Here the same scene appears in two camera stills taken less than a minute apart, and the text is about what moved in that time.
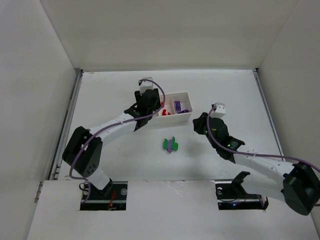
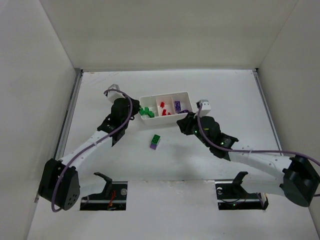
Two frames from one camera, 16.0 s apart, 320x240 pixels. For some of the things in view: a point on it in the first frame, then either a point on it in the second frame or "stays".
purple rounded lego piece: (183, 111) stays
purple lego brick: (177, 105) stays
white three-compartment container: (177, 109) stays
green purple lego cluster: (170, 145) to (155, 139)
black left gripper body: (152, 97) to (135, 104)
